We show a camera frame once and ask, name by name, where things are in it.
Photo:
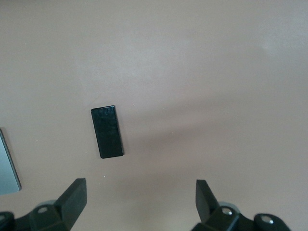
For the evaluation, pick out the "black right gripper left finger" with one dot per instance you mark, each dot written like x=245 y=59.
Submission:
x=69 y=204

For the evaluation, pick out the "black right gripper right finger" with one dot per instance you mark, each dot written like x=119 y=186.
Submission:
x=207 y=202

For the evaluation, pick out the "black smartphone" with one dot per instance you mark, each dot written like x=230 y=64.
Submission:
x=107 y=132

